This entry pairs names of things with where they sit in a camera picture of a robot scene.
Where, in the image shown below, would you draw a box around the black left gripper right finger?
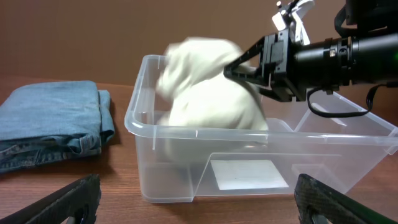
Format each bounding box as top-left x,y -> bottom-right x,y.
294,174 -> 397,224

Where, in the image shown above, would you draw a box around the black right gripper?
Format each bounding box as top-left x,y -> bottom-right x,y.
224,29 -> 307,102

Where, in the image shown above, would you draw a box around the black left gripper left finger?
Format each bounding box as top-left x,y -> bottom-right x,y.
1,174 -> 101,224

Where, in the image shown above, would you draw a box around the cream cloth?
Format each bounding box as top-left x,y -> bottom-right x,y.
155,37 -> 269,131

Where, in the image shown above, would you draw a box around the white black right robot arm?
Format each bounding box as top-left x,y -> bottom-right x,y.
224,1 -> 397,102

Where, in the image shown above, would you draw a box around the white label on container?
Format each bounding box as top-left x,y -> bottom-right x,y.
210,160 -> 289,190

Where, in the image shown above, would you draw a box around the clear plastic storage container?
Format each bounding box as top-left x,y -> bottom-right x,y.
124,55 -> 397,203

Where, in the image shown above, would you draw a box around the folded blue denim jeans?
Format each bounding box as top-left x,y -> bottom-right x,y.
1,81 -> 114,173

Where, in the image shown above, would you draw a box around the black right camera cable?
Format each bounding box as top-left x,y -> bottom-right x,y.
306,81 -> 398,119

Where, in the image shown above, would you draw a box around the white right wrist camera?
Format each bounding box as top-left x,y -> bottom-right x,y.
272,0 -> 315,45

